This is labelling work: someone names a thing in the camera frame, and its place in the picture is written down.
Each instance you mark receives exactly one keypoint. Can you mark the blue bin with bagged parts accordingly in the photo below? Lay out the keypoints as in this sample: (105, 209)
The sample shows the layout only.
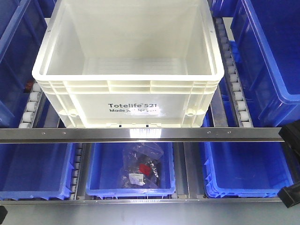
(104, 172)

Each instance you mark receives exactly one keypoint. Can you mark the steel shelf front rail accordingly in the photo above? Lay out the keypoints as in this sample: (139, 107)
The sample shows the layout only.
(119, 135)

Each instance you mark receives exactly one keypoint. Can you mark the left roller conveyor track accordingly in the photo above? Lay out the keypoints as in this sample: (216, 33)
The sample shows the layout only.
(30, 113)

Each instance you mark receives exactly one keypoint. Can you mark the blue bin left side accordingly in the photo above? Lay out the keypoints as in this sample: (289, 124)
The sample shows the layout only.
(22, 28)

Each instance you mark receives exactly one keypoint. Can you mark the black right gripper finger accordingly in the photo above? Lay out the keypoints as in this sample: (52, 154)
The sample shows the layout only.
(290, 196)
(290, 133)

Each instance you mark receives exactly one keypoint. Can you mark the right roller conveyor track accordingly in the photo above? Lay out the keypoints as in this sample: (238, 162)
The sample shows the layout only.
(236, 95)

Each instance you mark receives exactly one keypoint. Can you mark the blue bin lower left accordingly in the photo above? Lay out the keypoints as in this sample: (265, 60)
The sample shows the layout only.
(36, 170)

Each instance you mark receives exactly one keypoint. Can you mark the white plastic tote box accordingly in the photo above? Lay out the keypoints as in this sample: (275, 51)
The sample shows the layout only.
(130, 63)

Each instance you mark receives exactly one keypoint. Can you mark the lower steel shelf rail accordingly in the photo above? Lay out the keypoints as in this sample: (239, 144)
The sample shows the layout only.
(144, 201)

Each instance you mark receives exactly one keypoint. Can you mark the clear bag of parts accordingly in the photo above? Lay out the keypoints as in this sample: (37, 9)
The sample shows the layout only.
(141, 166)

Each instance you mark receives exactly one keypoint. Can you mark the steel shelf rail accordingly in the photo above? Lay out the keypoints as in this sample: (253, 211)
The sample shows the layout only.
(144, 201)
(119, 135)

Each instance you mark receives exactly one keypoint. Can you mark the blue bin lower right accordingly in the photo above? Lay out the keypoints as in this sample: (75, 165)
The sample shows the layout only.
(244, 169)

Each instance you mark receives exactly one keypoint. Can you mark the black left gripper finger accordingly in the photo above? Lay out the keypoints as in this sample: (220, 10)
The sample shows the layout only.
(3, 213)

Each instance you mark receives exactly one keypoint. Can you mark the roller conveyor track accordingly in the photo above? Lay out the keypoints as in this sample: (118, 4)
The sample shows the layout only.
(30, 113)
(236, 95)

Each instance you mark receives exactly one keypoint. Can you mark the blue bin right side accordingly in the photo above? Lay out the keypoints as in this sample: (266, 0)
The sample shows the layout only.
(267, 35)

